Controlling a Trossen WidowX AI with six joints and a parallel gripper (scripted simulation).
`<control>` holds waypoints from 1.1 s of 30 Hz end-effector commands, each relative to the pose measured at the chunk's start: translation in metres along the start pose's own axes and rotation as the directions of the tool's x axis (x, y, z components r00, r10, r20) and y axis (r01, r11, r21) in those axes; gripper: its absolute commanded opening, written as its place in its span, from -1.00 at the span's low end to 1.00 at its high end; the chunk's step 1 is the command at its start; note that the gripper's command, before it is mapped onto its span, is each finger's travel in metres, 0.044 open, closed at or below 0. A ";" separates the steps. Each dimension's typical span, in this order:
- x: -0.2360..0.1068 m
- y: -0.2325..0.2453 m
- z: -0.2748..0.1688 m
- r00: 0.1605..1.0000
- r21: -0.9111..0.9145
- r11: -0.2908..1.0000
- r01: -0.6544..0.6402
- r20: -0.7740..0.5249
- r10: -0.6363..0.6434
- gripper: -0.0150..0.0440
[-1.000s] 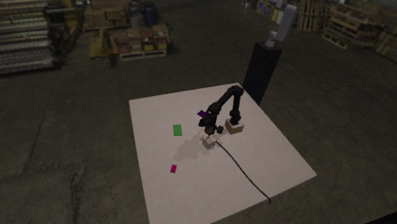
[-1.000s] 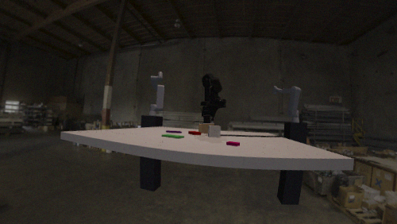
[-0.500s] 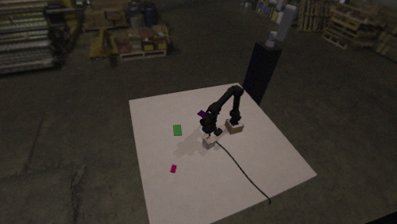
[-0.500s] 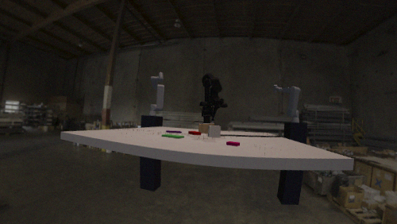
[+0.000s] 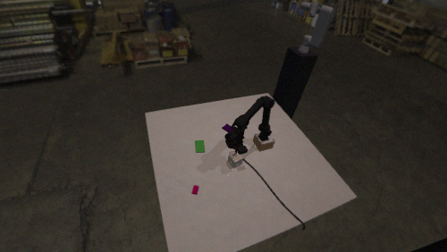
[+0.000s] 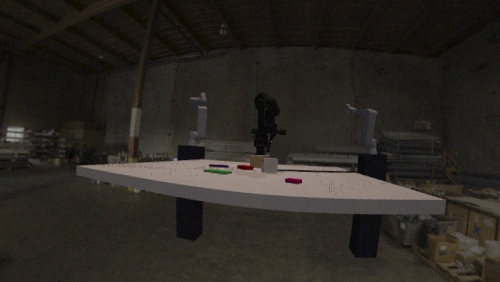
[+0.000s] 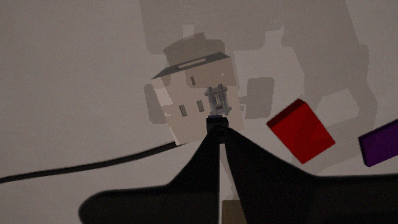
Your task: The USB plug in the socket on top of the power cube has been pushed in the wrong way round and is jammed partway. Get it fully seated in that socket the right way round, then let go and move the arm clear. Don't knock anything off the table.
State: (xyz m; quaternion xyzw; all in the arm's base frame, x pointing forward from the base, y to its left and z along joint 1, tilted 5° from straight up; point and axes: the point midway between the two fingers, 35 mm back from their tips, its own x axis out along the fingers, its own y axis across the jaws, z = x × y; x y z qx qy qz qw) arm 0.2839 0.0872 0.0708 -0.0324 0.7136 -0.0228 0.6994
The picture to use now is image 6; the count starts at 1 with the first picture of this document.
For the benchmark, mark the green flat rectangular block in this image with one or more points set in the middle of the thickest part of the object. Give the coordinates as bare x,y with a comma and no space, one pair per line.
217,171

